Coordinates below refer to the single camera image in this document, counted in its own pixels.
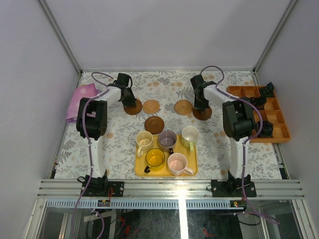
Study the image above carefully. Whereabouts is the yellow plastic tray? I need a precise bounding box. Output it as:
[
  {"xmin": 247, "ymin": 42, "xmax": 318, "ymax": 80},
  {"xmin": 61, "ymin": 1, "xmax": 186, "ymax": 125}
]
[{"xmin": 135, "ymin": 134, "xmax": 198, "ymax": 177}]

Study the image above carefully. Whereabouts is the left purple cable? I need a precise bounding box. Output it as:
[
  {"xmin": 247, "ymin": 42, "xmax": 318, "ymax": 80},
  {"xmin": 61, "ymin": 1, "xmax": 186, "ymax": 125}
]
[{"xmin": 71, "ymin": 72, "xmax": 118, "ymax": 239}]

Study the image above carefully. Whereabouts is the aluminium front rail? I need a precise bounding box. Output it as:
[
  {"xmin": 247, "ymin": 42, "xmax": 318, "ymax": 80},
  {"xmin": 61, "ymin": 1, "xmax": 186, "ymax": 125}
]
[{"xmin": 37, "ymin": 179, "xmax": 305, "ymax": 200}]

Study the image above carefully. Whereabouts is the orange compartment organizer box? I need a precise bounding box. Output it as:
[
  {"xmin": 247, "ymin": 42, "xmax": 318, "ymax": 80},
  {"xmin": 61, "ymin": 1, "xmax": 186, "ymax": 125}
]
[{"xmin": 226, "ymin": 86, "xmax": 291, "ymax": 143}]

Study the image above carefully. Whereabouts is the purple cable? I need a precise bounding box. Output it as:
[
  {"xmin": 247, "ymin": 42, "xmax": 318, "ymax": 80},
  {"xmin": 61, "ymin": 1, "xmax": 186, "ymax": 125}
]
[
  {"xmin": 200, "ymin": 65, "xmax": 281, "ymax": 226},
  {"xmin": 71, "ymin": 72, "xmax": 118, "ymax": 239}
]

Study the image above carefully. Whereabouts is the purple mug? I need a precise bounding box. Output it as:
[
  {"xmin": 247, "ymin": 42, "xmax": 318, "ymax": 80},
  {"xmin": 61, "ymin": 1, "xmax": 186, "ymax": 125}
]
[{"xmin": 158, "ymin": 130, "xmax": 177, "ymax": 152}]

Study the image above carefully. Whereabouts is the dark fabric flower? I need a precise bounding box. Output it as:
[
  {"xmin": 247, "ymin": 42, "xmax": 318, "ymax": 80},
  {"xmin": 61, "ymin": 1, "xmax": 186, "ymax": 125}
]
[
  {"xmin": 249, "ymin": 96, "xmax": 267, "ymax": 110},
  {"xmin": 257, "ymin": 120, "xmax": 274, "ymax": 138},
  {"xmin": 259, "ymin": 82, "xmax": 275, "ymax": 98}
]

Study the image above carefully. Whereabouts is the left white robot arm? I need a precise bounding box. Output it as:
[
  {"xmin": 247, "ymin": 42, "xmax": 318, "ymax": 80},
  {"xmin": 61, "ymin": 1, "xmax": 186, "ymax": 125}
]
[{"xmin": 76, "ymin": 73, "xmax": 142, "ymax": 178}]

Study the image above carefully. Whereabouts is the woven rattan coaster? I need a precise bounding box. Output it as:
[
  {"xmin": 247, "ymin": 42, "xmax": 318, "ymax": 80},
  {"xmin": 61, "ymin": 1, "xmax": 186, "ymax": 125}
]
[
  {"xmin": 143, "ymin": 100, "xmax": 160, "ymax": 114},
  {"xmin": 174, "ymin": 100, "xmax": 193, "ymax": 116}
]

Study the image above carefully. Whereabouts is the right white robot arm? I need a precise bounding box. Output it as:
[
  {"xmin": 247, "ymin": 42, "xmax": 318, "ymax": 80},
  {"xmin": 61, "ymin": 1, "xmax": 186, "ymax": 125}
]
[{"xmin": 190, "ymin": 75, "xmax": 256, "ymax": 197}]

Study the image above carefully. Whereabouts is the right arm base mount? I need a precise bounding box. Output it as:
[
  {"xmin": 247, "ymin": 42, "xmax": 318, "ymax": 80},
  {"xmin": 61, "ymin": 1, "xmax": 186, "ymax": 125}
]
[{"xmin": 211, "ymin": 171, "xmax": 257, "ymax": 198}]

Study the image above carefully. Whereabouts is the yellow glass mug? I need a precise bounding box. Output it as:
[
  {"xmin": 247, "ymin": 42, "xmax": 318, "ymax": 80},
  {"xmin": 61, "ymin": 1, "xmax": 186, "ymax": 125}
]
[{"xmin": 144, "ymin": 148, "xmax": 165, "ymax": 173}]

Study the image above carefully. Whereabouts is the light green mug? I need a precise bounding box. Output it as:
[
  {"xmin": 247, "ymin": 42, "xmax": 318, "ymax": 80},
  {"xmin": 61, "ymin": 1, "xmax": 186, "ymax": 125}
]
[{"xmin": 181, "ymin": 126, "xmax": 199, "ymax": 152}]

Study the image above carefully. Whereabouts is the cream yellow mug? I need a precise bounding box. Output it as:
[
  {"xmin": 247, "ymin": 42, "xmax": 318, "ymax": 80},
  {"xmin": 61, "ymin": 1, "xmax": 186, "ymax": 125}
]
[{"xmin": 136, "ymin": 131, "xmax": 153, "ymax": 157}]

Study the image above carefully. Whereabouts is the pink folded cloth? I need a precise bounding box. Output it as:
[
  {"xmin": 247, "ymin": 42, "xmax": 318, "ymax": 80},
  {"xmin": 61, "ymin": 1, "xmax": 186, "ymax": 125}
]
[{"xmin": 66, "ymin": 83, "xmax": 98, "ymax": 122}]

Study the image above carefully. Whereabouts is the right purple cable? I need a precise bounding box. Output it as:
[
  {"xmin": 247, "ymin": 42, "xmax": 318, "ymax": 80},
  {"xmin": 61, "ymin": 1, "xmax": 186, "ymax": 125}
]
[{"xmin": 200, "ymin": 65, "xmax": 281, "ymax": 226}]

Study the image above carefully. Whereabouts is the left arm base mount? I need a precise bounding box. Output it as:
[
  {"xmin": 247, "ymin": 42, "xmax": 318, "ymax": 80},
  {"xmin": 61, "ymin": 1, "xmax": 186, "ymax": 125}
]
[{"xmin": 83, "ymin": 175, "xmax": 125, "ymax": 198}]

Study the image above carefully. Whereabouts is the dark brown wooden coaster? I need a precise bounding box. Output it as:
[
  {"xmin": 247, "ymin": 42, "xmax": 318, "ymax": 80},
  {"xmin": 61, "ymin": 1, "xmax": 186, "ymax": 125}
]
[{"xmin": 124, "ymin": 100, "xmax": 143, "ymax": 115}]

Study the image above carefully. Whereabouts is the pink mug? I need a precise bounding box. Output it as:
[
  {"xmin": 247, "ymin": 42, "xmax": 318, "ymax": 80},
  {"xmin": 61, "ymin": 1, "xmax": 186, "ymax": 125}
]
[{"xmin": 167, "ymin": 153, "xmax": 194, "ymax": 176}]

